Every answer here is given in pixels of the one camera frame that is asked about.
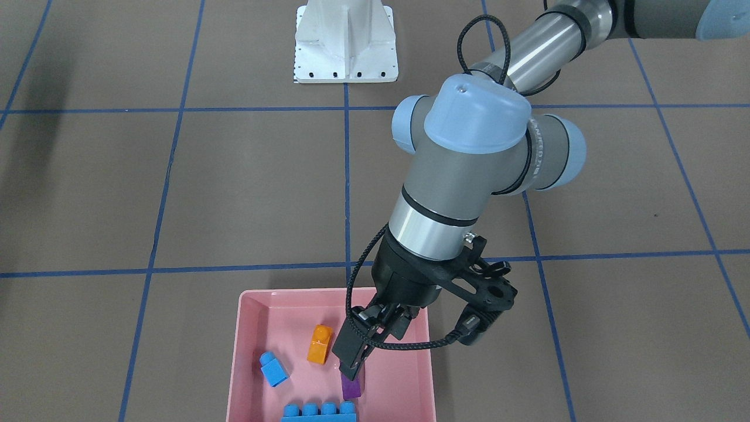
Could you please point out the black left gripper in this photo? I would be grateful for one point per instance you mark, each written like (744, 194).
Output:
(405, 280)

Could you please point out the orange block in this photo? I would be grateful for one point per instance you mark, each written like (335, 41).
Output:
(318, 350)

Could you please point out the purple block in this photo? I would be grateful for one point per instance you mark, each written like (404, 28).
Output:
(351, 388)

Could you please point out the long blue stud block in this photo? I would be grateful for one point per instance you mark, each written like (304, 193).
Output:
(327, 411)

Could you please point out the small blue block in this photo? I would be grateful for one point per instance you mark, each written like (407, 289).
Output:
(272, 369)

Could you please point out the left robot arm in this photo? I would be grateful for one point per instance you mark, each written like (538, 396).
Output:
(478, 136)

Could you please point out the pink plastic box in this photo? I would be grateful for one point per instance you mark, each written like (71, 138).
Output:
(397, 386)

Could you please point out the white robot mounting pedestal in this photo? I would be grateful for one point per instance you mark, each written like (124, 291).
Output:
(345, 42)

